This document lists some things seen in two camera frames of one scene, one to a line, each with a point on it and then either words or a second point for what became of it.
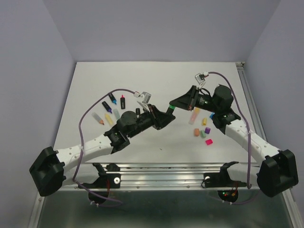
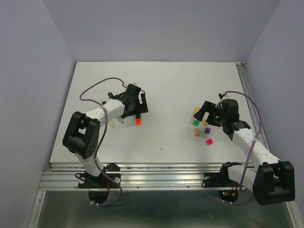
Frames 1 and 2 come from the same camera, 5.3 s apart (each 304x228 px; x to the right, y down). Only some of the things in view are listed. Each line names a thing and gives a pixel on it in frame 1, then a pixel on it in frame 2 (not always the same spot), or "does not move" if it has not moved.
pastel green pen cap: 203,134 does not move
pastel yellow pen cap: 204,121 does not move
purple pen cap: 207,130 does not move
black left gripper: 160,120 → 141,108
